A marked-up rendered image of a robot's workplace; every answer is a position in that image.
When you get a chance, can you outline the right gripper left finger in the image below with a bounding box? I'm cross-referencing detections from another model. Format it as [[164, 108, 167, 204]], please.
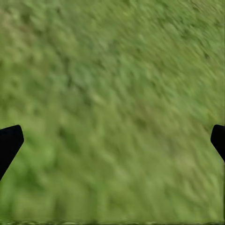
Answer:
[[0, 125, 24, 180]]

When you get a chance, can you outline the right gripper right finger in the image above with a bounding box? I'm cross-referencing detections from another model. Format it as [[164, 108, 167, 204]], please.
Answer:
[[210, 124, 225, 161]]

